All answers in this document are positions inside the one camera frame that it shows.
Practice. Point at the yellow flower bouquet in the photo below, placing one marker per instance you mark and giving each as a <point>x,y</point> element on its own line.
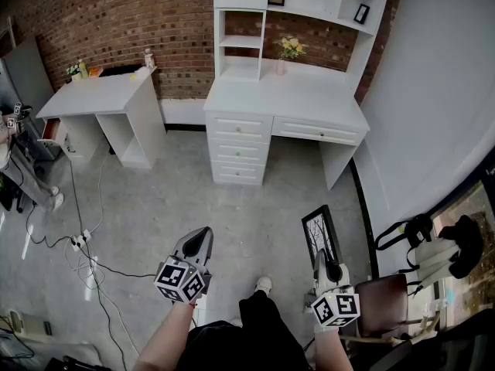
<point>291,46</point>

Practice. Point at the person's right forearm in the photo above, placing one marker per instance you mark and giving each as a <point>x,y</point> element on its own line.
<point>332,350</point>

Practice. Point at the pink vase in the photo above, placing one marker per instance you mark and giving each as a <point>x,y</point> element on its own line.
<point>280,68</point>

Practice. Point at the beige device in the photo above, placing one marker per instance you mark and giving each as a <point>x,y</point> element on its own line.
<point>23,323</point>

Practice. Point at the person's black clothing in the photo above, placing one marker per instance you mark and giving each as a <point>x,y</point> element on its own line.
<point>251,338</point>

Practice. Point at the white power strip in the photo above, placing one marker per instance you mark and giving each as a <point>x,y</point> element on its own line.
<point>82,240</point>

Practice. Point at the black framed tree picture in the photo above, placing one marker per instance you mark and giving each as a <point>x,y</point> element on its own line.
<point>319,226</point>

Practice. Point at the person's left forearm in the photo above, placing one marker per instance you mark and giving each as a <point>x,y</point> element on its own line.
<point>166,338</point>

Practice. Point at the brown leather chair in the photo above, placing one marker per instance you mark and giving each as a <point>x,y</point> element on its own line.
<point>381,303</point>

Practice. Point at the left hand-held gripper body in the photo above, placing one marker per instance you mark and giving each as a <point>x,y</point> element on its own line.
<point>174,278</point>

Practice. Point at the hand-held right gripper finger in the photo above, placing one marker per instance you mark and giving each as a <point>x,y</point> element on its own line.
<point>319,267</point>
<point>340,273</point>

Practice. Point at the black flat tray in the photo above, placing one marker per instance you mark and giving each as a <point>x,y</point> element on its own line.
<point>120,70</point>

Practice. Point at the open drawer with red inside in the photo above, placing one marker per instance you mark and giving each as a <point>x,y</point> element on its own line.
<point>52,130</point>

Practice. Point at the small white desk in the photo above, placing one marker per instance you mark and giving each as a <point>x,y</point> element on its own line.
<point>96,95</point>

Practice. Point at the black frame with white picture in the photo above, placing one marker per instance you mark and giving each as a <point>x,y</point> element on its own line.
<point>361,13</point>

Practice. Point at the orange box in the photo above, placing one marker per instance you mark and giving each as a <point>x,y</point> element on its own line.
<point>96,72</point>

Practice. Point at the black bag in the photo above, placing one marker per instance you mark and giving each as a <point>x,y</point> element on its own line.
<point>464,246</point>

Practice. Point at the white lantern ornament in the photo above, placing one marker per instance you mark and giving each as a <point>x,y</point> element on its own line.
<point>148,59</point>

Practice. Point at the grey metal cabinet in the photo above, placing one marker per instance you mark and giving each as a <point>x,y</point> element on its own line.
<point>27,79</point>

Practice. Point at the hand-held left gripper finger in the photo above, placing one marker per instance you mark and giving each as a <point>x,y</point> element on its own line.
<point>179,244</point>
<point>210,255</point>

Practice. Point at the small potted plant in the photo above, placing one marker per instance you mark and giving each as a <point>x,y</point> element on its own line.
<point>75,73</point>

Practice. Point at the person's white shoe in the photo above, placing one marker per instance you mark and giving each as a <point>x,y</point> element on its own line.
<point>263,283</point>

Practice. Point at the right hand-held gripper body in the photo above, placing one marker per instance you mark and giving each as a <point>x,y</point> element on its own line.
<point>336,309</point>

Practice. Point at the green bottle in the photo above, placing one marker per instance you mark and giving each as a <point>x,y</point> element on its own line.
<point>83,69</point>

